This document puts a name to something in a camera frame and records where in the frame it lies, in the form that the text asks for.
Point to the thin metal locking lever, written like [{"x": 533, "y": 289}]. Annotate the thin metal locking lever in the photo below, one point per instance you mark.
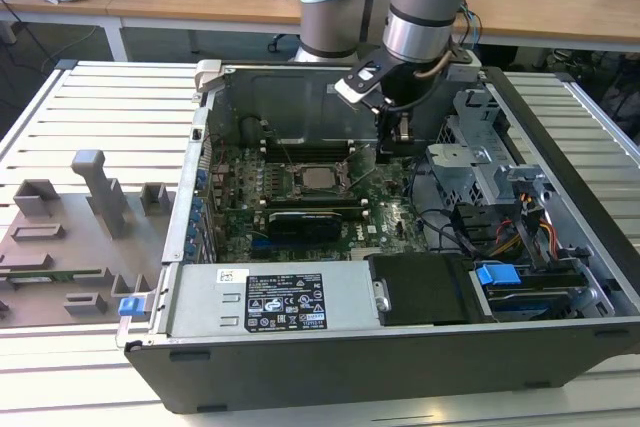
[
  {"x": 362, "y": 169},
  {"x": 287, "y": 154}
]

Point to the silver CPU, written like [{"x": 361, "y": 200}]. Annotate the silver CPU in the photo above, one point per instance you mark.
[{"x": 318, "y": 179}]

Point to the black RAM slot bank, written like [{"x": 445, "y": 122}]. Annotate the black RAM slot bank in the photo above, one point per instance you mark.
[
  {"x": 315, "y": 204},
  {"x": 305, "y": 152}
]

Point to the CPU socket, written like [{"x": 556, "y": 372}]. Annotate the CPU socket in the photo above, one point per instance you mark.
[{"x": 296, "y": 181}]

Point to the black plastic bay cover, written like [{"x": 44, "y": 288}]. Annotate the black plastic bay cover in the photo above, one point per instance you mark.
[{"x": 425, "y": 287}]

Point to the silver metal drive cage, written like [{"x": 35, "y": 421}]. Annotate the silver metal drive cage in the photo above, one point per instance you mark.
[{"x": 465, "y": 167}]

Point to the green motherboard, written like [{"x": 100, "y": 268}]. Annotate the green motherboard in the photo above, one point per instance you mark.
[{"x": 390, "y": 227}]

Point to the black graphics card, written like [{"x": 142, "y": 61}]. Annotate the black graphics card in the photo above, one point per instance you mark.
[{"x": 305, "y": 227}]

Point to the hard disk in blue carrier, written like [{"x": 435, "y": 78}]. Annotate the hard disk in blue carrier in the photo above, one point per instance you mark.
[{"x": 498, "y": 277}]

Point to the black open PC case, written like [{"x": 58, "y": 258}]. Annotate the black open PC case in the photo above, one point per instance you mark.
[{"x": 350, "y": 377}]

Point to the grey power supply unit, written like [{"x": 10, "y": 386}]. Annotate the grey power supply unit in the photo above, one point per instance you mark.
[{"x": 200, "y": 297}]

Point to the blue case latch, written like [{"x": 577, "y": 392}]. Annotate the blue case latch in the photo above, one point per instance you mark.
[{"x": 130, "y": 307}]

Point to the grey parts rack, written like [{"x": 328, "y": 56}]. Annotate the grey parts rack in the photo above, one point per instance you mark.
[{"x": 75, "y": 247}]

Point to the green RAM stick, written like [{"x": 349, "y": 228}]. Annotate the green RAM stick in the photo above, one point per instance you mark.
[{"x": 60, "y": 275}]

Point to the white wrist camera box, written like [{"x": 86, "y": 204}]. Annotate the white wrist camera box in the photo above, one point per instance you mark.
[{"x": 357, "y": 89}]

